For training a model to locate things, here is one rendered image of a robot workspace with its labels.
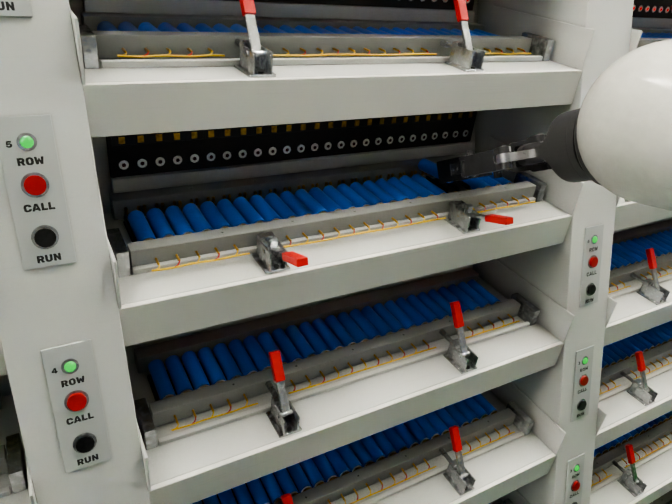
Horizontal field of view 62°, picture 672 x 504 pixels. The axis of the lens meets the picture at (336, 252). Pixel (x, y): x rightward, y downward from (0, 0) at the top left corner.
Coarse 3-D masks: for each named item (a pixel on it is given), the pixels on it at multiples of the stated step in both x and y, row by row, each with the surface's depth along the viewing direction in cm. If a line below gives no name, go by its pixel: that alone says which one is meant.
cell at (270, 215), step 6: (252, 198) 68; (258, 198) 68; (252, 204) 68; (258, 204) 67; (264, 204) 66; (258, 210) 66; (264, 210) 65; (270, 210) 65; (264, 216) 65; (270, 216) 64; (276, 216) 64
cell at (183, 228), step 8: (168, 208) 63; (176, 208) 63; (168, 216) 63; (176, 216) 62; (184, 216) 62; (176, 224) 61; (184, 224) 60; (176, 232) 60; (184, 232) 59; (192, 232) 60
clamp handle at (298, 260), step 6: (270, 240) 57; (276, 240) 57; (270, 246) 57; (276, 246) 58; (276, 252) 56; (282, 252) 55; (288, 252) 54; (294, 252) 54; (282, 258) 54; (288, 258) 53; (294, 258) 52; (300, 258) 52; (306, 258) 52; (294, 264) 52; (300, 264) 52; (306, 264) 52
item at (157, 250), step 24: (456, 192) 74; (480, 192) 75; (504, 192) 77; (528, 192) 79; (312, 216) 64; (336, 216) 65; (360, 216) 66; (384, 216) 68; (408, 216) 70; (144, 240) 56; (168, 240) 56; (192, 240) 57; (216, 240) 58; (240, 240) 59; (144, 264) 55; (192, 264) 56
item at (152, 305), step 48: (576, 192) 76; (336, 240) 65; (384, 240) 66; (432, 240) 67; (480, 240) 70; (528, 240) 75; (144, 288) 53; (192, 288) 54; (240, 288) 55; (288, 288) 59; (336, 288) 62; (144, 336) 53
